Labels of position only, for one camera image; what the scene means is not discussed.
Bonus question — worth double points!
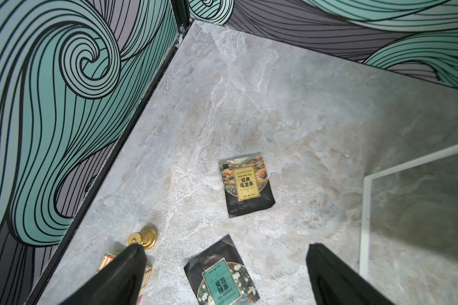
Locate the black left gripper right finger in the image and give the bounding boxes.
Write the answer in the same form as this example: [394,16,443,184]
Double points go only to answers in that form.
[306,243,392,304]

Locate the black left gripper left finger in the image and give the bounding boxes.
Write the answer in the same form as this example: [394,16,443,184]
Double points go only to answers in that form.
[62,244,147,305]

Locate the green label tea bag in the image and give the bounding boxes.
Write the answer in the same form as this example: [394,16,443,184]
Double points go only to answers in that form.
[184,235,260,305]

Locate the yellow label tea bag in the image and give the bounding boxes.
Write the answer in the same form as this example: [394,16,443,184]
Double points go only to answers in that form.
[218,152,276,218]

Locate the white metal wooden shelf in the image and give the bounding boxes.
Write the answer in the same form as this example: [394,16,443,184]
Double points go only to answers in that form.
[359,144,458,278]

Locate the red gold card box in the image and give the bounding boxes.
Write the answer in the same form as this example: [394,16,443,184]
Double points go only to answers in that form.
[97,253,153,304]

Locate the small brass object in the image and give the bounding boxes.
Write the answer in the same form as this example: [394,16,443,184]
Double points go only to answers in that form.
[127,226,158,250]

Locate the black frame post left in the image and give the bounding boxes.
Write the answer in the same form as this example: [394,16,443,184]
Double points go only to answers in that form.
[170,0,192,35]

